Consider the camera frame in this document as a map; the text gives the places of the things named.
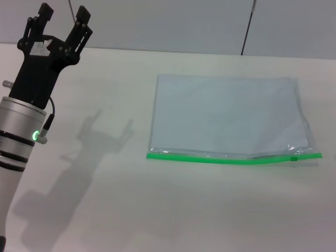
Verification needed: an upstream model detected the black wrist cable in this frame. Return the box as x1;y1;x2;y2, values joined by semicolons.
39;97;56;139

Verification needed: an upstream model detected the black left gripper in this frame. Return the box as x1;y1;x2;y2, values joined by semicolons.
8;3;93;109

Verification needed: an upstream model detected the clear document bag green zipper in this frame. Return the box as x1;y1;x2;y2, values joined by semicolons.
146;74;323;165

